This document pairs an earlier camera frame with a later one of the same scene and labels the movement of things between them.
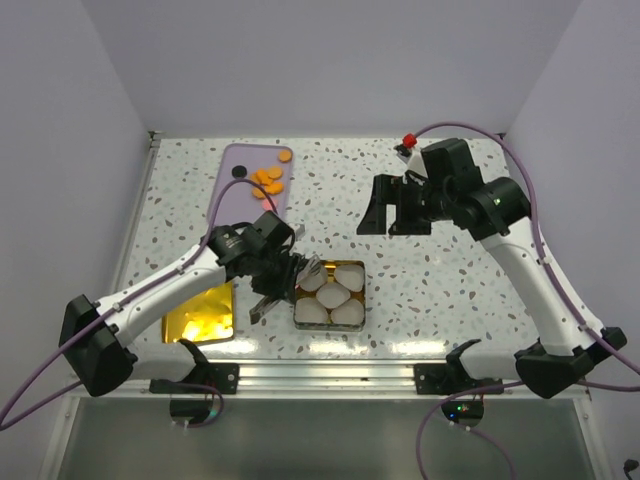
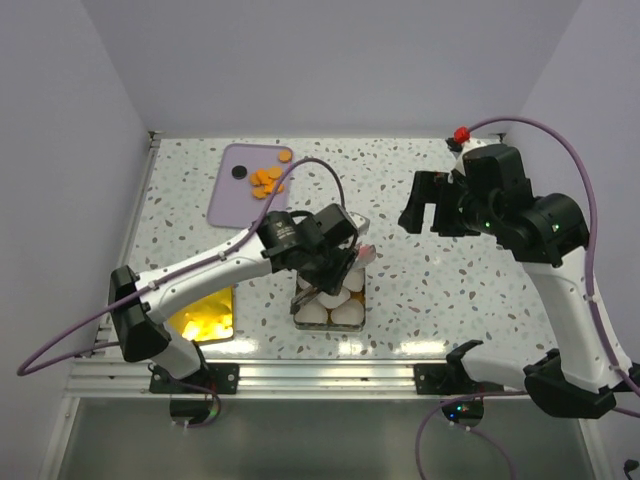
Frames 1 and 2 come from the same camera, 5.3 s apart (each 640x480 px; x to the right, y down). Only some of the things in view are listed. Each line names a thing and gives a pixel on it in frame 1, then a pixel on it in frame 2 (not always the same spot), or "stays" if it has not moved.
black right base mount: (452, 376) stays
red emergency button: (409, 140) → (461, 134)
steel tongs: (305, 265) → (361, 224)
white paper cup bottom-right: (350, 312) stays
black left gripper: (284, 286) → (331, 282)
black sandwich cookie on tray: (239, 171) stays
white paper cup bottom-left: (310, 310) stays
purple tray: (237, 202) stays
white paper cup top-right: (352, 276) stays
